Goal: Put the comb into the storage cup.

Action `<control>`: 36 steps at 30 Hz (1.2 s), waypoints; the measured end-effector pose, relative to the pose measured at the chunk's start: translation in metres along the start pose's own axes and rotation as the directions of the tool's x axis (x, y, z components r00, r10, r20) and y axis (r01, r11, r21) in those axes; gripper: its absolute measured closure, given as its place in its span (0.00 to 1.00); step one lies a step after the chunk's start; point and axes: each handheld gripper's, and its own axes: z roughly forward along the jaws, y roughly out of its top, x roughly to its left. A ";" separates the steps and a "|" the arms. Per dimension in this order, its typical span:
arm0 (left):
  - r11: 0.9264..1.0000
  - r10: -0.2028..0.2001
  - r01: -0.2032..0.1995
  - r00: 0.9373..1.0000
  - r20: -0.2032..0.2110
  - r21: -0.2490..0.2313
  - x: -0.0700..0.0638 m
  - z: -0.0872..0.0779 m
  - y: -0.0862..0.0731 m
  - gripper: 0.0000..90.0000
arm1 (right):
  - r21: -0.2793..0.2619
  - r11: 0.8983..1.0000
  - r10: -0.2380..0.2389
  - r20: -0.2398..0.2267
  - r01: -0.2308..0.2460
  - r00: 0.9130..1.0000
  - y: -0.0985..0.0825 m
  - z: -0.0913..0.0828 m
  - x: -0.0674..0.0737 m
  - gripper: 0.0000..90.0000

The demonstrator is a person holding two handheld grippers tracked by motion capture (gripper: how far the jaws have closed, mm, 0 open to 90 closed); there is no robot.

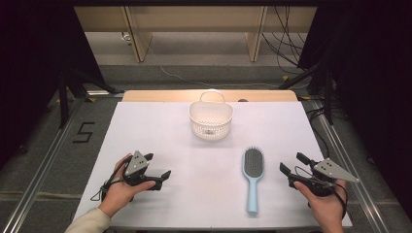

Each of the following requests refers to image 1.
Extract person's left hand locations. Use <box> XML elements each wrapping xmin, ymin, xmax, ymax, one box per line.
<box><xmin>98</xmin><ymin>154</ymin><xmax>156</xmax><ymax>218</ymax></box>

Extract white table cover sheet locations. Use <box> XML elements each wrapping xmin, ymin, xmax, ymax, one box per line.
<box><xmin>72</xmin><ymin>101</ymin><xmax>354</xmax><ymax>229</ymax></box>

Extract black metal stand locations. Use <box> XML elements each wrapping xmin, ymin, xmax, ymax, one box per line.
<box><xmin>57</xmin><ymin>66</ymin><xmax>124</xmax><ymax>130</ymax></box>
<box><xmin>278</xmin><ymin>63</ymin><xmax>335</xmax><ymax>126</ymax></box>

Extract metal floor rail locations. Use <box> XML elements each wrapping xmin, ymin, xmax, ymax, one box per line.
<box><xmin>309</xmin><ymin>99</ymin><xmax>390</xmax><ymax>233</ymax></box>
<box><xmin>0</xmin><ymin>96</ymin><xmax>86</xmax><ymax>233</ymax></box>

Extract bundle of black cables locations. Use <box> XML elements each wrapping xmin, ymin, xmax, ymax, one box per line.
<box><xmin>261</xmin><ymin>5</ymin><xmax>312</xmax><ymax>76</ymax></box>

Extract light blue hairbrush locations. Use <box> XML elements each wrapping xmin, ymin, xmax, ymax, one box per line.
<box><xmin>242</xmin><ymin>146</ymin><xmax>265</xmax><ymax>215</ymax></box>

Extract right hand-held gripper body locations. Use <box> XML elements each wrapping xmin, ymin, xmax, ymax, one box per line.
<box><xmin>288</xmin><ymin>157</ymin><xmax>361</xmax><ymax>198</ymax></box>

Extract white floor cable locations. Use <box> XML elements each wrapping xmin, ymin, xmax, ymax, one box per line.
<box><xmin>146</xmin><ymin>43</ymin><xmax>310</xmax><ymax>90</ymax></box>

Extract person's right hand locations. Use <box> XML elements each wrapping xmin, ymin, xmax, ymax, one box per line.
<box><xmin>292</xmin><ymin>180</ymin><xmax>348</xmax><ymax>233</ymax></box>

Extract left hand-held gripper cable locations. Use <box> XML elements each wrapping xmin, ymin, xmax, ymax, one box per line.
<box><xmin>90</xmin><ymin>157</ymin><xmax>132</xmax><ymax>202</ymax></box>

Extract black curtain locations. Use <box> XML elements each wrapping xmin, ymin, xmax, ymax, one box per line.
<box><xmin>297</xmin><ymin>0</ymin><xmax>412</xmax><ymax>224</ymax></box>
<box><xmin>0</xmin><ymin>0</ymin><xmax>108</xmax><ymax>166</ymax></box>

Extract white plastic basket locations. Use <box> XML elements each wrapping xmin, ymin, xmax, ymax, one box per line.
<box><xmin>189</xmin><ymin>90</ymin><xmax>234</xmax><ymax>141</ymax></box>

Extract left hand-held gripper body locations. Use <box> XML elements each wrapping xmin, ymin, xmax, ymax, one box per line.
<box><xmin>122</xmin><ymin>150</ymin><xmax>154</xmax><ymax>189</ymax></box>

